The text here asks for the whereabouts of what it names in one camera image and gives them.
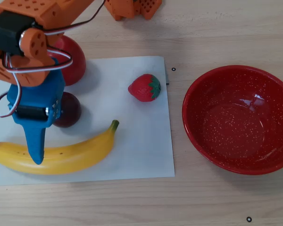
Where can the blue gripper with motor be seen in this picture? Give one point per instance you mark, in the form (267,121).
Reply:
(36,95)

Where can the yellow plastic banana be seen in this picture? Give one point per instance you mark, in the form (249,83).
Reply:
(85,150)

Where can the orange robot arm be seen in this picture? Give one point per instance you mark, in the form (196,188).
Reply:
(37,14)

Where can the red speckled enamel bowl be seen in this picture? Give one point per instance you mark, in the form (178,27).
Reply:
(235,122)

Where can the white paper sheet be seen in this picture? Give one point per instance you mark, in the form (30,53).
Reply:
(0,131)
(132,141)

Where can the dark purple plastic plum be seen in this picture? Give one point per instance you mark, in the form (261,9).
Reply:
(72,110)

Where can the red plastic apple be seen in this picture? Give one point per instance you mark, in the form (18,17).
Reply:
(76,63)

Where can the red plastic strawberry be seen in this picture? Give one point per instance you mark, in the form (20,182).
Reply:
(142,88)

